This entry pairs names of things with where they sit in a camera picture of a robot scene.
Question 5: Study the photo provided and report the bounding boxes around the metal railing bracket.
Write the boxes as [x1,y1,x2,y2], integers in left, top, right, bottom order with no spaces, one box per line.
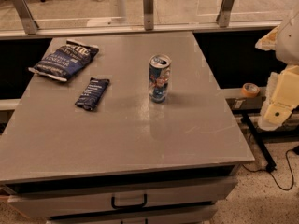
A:
[143,0,154,31]
[11,0,38,35]
[216,0,235,28]

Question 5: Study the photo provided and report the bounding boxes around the upper grey drawer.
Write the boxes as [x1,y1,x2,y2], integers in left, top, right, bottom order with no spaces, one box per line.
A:
[8,176,237,217]

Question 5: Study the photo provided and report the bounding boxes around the black drawer handle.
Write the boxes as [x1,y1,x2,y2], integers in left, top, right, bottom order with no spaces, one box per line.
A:
[110,194,148,210]

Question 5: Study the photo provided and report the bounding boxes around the middle metal railing bracket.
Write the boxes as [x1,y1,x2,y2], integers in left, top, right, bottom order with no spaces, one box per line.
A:
[143,0,154,31]

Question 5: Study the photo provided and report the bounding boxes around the orange tape roll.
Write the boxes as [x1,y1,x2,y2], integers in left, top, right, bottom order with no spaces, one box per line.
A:
[241,83,260,98]

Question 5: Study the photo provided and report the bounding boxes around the left metal railing bracket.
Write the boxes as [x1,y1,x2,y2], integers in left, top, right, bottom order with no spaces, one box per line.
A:
[11,0,38,35]

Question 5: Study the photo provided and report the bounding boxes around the grey drawer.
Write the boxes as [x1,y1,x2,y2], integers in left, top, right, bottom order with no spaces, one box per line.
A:
[8,176,237,217]
[46,205,217,224]

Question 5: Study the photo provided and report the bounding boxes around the black floor cable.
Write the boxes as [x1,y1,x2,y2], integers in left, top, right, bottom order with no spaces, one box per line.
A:
[242,147,299,192]

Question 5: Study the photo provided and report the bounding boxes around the lower grey drawer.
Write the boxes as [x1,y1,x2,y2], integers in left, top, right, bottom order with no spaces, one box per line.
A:
[46,205,217,224]

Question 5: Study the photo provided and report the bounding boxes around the blue energy drink can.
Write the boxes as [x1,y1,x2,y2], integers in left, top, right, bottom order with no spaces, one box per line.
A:
[149,54,171,103]

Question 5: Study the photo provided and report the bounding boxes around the small dark blue snack bag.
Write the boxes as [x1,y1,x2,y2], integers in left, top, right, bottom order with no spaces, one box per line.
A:
[75,77,110,111]

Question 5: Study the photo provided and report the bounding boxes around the large blue chip bag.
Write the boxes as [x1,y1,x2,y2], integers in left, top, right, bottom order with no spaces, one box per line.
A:
[28,39,99,82]

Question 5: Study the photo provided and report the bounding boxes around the right metal railing bracket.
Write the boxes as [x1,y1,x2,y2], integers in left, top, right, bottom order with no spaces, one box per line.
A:
[216,0,235,28]

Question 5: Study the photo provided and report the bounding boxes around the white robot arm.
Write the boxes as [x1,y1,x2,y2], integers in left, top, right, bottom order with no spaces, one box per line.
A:
[255,5,299,131]

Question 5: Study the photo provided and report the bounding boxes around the black metal stand leg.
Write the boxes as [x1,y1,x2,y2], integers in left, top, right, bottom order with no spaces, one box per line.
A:
[241,112,277,173]

